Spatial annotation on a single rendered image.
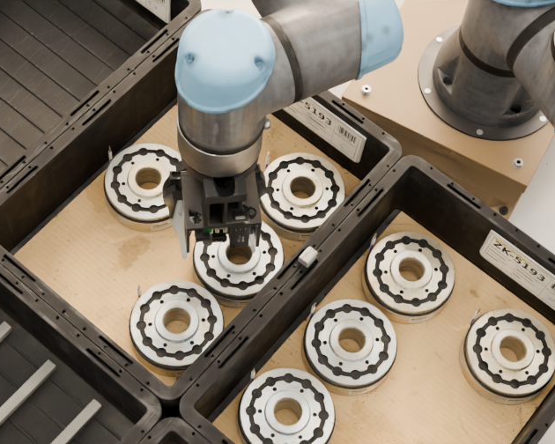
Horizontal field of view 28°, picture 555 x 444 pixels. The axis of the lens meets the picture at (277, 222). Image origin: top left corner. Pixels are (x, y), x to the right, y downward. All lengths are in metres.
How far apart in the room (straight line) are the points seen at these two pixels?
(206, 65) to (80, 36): 0.61
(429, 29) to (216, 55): 0.71
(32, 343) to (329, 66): 0.52
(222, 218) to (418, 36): 0.58
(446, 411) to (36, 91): 0.63
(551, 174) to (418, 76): 0.24
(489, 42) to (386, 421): 0.46
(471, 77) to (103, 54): 0.46
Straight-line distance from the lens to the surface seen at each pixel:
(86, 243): 1.29
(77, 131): 1.25
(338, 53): 0.90
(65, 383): 1.23
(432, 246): 1.28
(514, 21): 1.30
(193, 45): 0.86
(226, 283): 1.23
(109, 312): 1.25
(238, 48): 0.86
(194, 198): 1.03
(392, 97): 1.45
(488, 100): 1.42
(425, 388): 1.25
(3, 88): 1.41
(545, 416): 1.16
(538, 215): 1.52
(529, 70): 1.29
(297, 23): 0.90
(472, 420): 1.25
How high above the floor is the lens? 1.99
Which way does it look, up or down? 63 degrees down
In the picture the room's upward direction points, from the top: 9 degrees clockwise
